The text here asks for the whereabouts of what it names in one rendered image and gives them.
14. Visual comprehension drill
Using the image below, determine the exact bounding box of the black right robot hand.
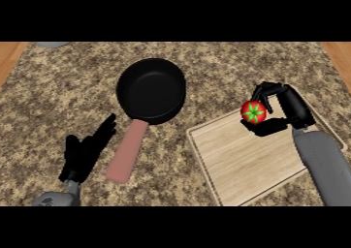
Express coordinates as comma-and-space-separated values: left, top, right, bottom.
240, 81, 319, 138

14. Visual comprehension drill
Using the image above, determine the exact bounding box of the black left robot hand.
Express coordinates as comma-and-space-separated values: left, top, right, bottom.
58, 112, 119, 184

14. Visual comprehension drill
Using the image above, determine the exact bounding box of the red tomato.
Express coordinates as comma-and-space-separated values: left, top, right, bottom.
240, 100, 270, 126

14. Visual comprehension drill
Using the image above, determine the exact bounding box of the pale wooden tray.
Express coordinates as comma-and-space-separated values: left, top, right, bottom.
186, 93, 350, 207

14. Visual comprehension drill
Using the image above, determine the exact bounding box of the grey round object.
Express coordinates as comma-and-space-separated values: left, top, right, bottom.
35, 41, 72, 49

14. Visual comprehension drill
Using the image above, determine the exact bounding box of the black pan with pink handle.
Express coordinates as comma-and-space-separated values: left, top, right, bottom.
106, 57, 188, 185

